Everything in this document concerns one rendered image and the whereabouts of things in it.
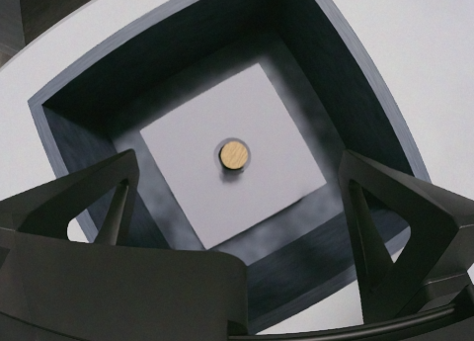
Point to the light wooden peg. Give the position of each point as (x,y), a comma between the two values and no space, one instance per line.
(234,155)

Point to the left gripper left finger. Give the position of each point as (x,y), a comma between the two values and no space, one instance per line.
(48,208)

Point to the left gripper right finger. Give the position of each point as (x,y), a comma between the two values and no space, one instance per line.
(441,243)

